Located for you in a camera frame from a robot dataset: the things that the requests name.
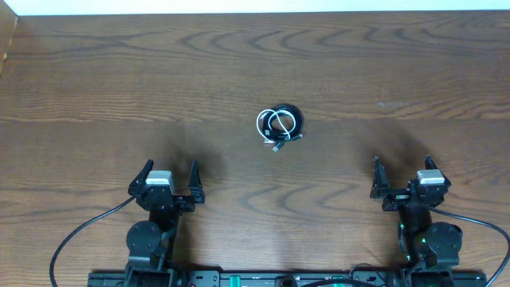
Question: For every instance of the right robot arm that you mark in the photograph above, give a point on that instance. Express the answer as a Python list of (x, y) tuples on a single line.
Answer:
[(432, 247)]

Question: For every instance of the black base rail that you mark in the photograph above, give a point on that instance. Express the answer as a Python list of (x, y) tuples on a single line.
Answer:
[(212, 278)]

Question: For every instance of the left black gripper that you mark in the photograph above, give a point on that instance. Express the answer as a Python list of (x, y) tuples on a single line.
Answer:
[(198, 196)]

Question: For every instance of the cardboard panel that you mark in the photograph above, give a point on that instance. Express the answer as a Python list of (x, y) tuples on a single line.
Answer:
[(8, 25)]

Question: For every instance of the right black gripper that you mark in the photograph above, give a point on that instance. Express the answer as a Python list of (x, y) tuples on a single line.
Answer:
[(381, 190)]

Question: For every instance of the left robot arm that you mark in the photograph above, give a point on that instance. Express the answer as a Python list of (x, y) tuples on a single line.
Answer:
[(151, 242)]

